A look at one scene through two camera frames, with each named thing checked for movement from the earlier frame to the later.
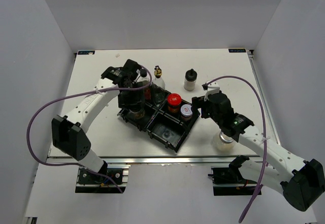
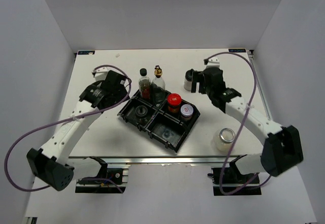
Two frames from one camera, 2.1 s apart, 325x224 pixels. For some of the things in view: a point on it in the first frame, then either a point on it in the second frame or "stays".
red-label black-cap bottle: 147,93 stays
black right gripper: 197,103 → 198,76
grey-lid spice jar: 186,113 stays
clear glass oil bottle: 159,88 stays
